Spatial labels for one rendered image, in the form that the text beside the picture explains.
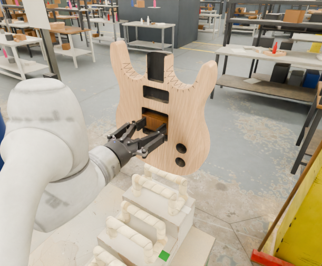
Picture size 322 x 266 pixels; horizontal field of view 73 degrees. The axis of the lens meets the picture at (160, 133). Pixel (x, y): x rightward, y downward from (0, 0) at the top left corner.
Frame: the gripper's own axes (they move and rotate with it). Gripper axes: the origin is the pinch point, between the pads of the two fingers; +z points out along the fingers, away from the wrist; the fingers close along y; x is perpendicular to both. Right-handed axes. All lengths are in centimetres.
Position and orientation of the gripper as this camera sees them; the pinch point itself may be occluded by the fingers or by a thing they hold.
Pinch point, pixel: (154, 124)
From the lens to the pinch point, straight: 69.7
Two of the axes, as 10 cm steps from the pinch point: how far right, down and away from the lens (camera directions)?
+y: 8.4, 3.0, -4.5
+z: 5.4, -4.5, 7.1
